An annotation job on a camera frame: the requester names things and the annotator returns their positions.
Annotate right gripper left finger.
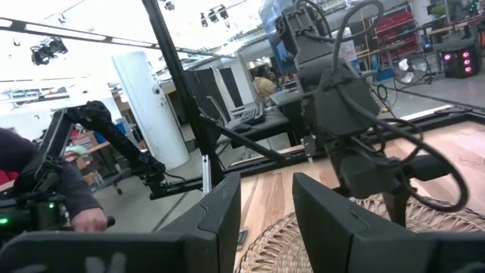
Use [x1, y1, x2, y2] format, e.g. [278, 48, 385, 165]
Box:
[0, 172, 243, 273]

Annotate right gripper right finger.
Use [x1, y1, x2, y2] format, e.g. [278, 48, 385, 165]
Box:
[291, 172, 485, 273]

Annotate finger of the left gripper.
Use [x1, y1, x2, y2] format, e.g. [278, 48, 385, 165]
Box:
[380, 153, 455, 228]

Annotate blue bin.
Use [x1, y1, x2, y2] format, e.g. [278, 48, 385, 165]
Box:
[374, 64, 396, 83]

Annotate person's hand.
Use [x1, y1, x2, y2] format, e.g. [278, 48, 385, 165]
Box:
[70, 207, 109, 233]

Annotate floor fan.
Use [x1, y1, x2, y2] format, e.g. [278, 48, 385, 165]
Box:
[393, 54, 432, 86]

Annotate person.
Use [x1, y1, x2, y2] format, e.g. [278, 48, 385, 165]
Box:
[0, 127, 109, 233]
[252, 64, 280, 102]

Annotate gray side desk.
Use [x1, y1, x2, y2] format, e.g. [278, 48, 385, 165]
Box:
[227, 102, 295, 149]

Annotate round woven placemat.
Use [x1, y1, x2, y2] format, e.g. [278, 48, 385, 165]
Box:
[234, 193, 485, 273]

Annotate black keyboard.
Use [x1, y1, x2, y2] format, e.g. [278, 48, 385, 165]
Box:
[239, 105, 267, 127]

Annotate red storage shelf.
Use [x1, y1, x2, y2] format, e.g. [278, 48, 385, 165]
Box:
[373, 10, 421, 60]

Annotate computer case pink lights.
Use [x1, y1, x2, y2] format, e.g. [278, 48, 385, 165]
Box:
[440, 45, 480, 80]

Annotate gray office chair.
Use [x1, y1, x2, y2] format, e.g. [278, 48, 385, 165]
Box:
[206, 94, 246, 132]

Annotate black partition panel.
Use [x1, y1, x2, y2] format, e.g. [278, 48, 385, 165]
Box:
[185, 66, 251, 126]

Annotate white round column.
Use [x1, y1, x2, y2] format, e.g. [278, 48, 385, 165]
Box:
[112, 51, 191, 171]

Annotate black stage spotlight cluster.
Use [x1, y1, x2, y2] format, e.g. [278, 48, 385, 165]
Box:
[30, 36, 70, 66]
[199, 3, 230, 28]

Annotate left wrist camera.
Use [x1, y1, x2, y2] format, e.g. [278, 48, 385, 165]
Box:
[335, 149, 405, 199]

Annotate silver aluminium post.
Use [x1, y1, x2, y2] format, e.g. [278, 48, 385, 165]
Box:
[202, 154, 212, 196]

